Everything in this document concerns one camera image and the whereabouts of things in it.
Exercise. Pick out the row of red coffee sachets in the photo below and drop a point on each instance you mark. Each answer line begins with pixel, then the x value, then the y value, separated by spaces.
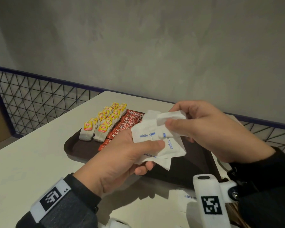
pixel 130 115

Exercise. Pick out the pile of white sugar packets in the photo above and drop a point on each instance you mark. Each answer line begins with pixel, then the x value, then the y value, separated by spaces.
pixel 186 201

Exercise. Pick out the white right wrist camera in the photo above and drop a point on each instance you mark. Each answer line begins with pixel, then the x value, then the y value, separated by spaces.
pixel 206 187

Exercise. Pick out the dark brown tray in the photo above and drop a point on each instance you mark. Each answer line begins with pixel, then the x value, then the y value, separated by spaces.
pixel 194 163

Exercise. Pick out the pile of wooden stir sticks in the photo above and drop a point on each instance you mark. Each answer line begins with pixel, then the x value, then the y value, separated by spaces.
pixel 235 213

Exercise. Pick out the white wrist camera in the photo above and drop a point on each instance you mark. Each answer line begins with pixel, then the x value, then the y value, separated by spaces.
pixel 206 187
pixel 114 223

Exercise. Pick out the person's left hand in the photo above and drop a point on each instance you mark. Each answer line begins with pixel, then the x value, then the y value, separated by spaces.
pixel 109 163

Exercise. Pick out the row of tea bags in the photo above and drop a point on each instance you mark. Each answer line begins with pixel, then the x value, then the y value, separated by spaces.
pixel 85 136
pixel 99 137

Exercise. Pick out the person's right hand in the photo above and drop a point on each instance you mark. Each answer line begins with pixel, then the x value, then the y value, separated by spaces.
pixel 216 135

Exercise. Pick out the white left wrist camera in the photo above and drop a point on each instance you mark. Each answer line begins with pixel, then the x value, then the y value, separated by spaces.
pixel 114 223

